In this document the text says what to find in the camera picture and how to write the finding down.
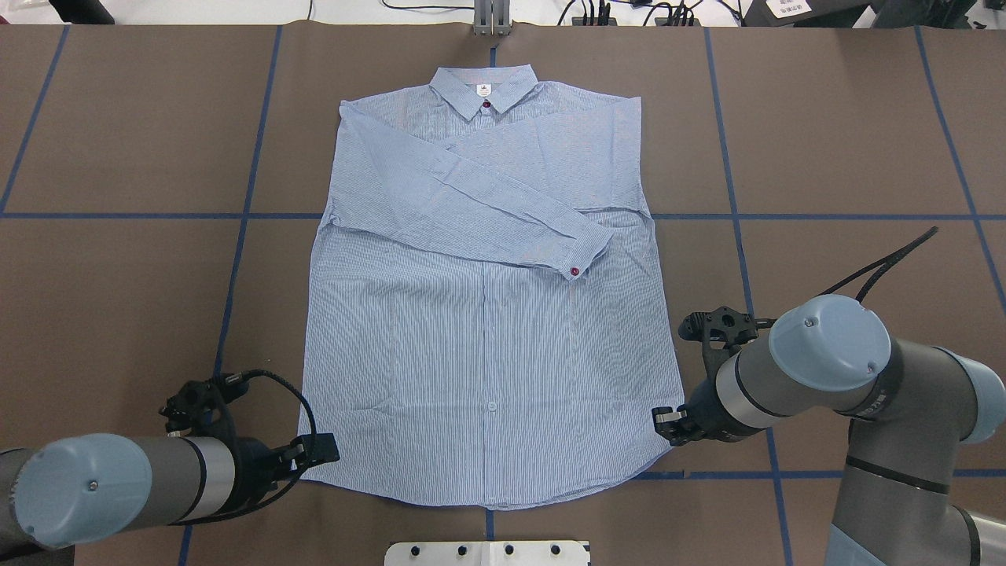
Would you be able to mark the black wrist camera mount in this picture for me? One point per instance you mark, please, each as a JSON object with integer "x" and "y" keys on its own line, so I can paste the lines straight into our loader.
{"x": 202, "y": 408}

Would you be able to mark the blue striped button shirt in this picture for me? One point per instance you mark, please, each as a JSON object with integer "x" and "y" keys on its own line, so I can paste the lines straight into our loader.
{"x": 487, "y": 322}

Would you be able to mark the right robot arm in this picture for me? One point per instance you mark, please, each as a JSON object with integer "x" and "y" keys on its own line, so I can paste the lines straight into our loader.
{"x": 910, "y": 407}

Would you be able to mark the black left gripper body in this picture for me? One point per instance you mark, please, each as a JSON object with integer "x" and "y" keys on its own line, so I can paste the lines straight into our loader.
{"x": 253, "y": 465}

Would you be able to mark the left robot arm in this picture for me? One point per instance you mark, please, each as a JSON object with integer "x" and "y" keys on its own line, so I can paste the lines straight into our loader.
{"x": 84, "y": 489}

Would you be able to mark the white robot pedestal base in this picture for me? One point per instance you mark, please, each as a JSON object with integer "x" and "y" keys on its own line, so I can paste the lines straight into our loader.
{"x": 519, "y": 552}

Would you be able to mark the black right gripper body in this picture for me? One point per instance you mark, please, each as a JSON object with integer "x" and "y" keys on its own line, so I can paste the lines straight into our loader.
{"x": 705, "y": 412}

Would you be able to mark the grey metal bracket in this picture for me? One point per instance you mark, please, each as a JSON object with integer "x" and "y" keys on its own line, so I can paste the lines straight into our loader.
{"x": 492, "y": 17}

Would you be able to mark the right arm camera mount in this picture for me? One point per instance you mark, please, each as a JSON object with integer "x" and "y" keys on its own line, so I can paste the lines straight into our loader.
{"x": 722, "y": 333}

